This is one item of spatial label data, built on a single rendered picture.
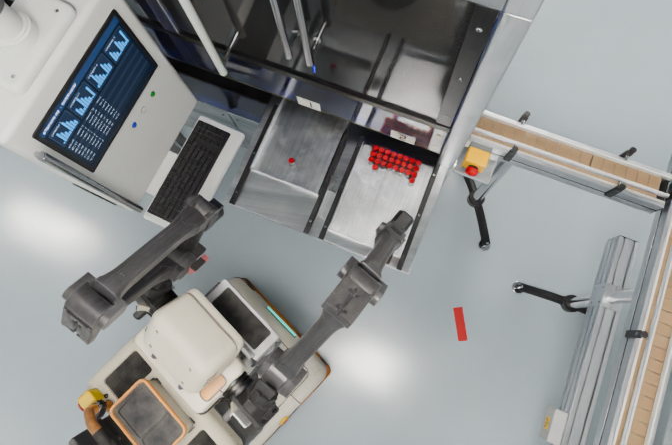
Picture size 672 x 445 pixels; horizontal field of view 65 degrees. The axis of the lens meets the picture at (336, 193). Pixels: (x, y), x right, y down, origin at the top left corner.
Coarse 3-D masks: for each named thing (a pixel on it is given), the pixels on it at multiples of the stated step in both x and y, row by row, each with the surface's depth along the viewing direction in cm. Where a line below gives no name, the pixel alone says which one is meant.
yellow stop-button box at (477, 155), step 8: (472, 144) 172; (480, 144) 172; (472, 152) 171; (480, 152) 171; (488, 152) 171; (464, 160) 172; (472, 160) 170; (480, 160) 170; (488, 160) 171; (480, 168) 172
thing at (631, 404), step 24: (648, 240) 179; (648, 264) 173; (648, 288) 167; (648, 312) 165; (624, 336) 170; (648, 336) 161; (624, 360) 165; (648, 360) 162; (624, 384) 160; (648, 384) 160; (624, 408) 159; (648, 408) 158; (600, 432) 163; (624, 432) 154; (648, 432) 154
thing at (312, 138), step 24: (288, 120) 193; (312, 120) 193; (336, 120) 192; (264, 144) 191; (288, 144) 191; (312, 144) 190; (336, 144) 190; (264, 168) 189; (288, 168) 189; (312, 168) 188; (312, 192) 184
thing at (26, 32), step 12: (0, 0) 114; (0, 12) 114; (12, 12) 119; (0, 24) 117; (12, 24) 119; (24, 24) 123; (36, 24) 127; (0, 36) 120; (12, 36) 121; (24, 36) 122; (36, 36) 125; (12, 48) 123; (24, 48) 124
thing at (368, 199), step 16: (352, 176) 187; (368, 176) 186; (384, 176) 186; (352, 192) 185; (368, 192) 185; (384, 192) 185; (400, 192) 184; (416, 192) 184; (336, 208) 181; (352, 208) 184; (368, 208) 183; (384, 208) 183; (400, 208) 183; (416, 208) 182; (336, 224) 182; (352, 224) 182; (368, 224) 182; (368, 240) 180
